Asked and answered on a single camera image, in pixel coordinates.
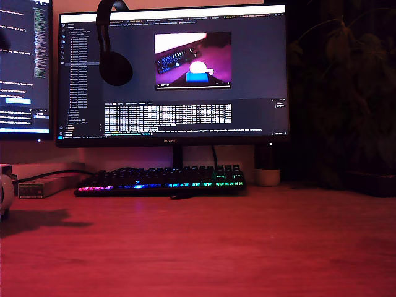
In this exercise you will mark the black monitor stand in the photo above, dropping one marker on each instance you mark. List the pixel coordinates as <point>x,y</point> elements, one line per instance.
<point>177,156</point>

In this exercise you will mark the black backlit keyboard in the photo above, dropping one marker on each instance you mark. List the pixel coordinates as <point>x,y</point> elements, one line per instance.
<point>161,182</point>

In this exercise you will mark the small white pot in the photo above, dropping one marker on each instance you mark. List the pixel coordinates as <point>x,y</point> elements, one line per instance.
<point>267,178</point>

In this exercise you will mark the large black computer monitor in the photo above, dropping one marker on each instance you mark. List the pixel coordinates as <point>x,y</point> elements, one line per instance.
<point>173,77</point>

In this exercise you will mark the black headphones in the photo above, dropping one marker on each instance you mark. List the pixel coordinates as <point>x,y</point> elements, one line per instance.
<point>115,68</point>

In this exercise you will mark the dark leafy houseplant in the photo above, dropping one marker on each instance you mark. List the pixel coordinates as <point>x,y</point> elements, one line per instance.
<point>340,92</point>

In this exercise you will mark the capsule carton with printed label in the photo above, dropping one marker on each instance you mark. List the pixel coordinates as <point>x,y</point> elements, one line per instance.
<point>46,187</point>

